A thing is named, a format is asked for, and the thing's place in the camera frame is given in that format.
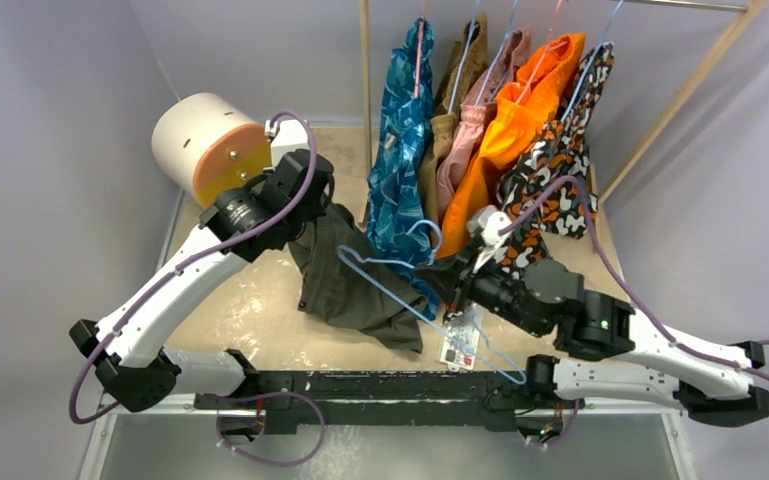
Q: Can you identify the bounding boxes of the camouflage orange black shorts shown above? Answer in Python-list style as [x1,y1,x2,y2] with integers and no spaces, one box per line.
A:
[496,41,615,279]

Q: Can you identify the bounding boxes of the blue hanger of camouflage shorts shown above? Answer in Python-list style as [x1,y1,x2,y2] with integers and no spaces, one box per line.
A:
[561,0,624,121]

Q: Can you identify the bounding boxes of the blue patterned shorts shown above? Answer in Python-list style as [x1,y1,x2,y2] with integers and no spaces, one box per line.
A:
[364,18,442,319]

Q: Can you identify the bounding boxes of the round pastel drawer box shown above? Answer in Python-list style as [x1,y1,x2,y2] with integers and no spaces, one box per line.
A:
[151,93,271,208]

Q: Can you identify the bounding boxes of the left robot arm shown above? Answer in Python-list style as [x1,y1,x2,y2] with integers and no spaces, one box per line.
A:
[69,149,334,412]

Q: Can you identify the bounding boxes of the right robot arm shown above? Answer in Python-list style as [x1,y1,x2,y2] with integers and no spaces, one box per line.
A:
[414,256,769,428]

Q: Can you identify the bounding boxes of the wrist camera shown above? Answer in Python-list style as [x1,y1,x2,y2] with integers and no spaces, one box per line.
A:
[264,118,309,166]
[466,206,512,272]

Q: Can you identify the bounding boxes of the wooden clothes rack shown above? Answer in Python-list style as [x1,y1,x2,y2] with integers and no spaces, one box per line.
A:
[358,1,769,201]

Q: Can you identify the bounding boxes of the white printed tag card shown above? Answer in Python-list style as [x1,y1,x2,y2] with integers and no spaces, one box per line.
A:
[439,306,483,372]

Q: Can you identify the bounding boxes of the pink shorts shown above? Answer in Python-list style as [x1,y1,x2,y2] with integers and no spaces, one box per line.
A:
[436,25,532,220]

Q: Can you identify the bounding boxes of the olive green shorts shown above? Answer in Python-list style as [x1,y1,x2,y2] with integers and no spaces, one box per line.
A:
[288,204,424,353]

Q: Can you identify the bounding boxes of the brown shorts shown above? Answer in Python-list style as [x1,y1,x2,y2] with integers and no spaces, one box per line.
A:
[418,12,489,221]

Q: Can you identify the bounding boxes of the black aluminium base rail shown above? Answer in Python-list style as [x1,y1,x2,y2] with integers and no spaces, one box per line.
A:
[95,367,630,439]

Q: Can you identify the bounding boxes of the blue hanger of brown shorts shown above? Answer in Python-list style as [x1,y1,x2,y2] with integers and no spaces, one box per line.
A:
[446,0,482,114]

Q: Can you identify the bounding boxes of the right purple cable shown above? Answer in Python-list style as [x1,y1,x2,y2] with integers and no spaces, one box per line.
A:
[499,175,769,452]

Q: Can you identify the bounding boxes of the pink hanger of orange shorts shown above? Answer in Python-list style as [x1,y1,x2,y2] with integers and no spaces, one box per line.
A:
[516,0,564,105]

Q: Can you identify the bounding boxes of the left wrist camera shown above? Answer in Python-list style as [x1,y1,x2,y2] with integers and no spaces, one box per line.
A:
[264,118,309,166]

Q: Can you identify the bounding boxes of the light blue hanger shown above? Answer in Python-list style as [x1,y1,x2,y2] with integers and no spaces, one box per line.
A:
[336,245,528,386]

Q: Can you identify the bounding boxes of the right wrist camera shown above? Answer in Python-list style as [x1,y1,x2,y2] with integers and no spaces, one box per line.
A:
[466,206,512,272]

